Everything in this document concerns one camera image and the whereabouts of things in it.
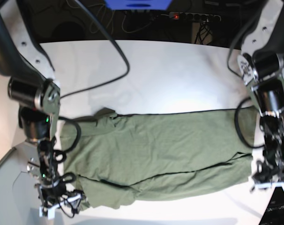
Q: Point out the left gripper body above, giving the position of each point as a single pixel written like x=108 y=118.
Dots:
x=270 y=171

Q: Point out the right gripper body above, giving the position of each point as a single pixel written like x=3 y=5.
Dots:
x=42 y=164

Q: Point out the green t-shirt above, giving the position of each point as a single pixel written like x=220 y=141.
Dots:
x=123 y=158

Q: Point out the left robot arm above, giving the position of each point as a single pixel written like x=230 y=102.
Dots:
x=261 y=63

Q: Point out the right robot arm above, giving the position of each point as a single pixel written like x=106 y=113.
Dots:
x=33 y=86

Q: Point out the black device at table edge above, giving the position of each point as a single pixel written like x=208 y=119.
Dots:
x=274 y=213

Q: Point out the black power strip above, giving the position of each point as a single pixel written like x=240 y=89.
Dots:
x=194 y=17

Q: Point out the blue box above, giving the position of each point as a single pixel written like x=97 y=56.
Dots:
x=138 y=4

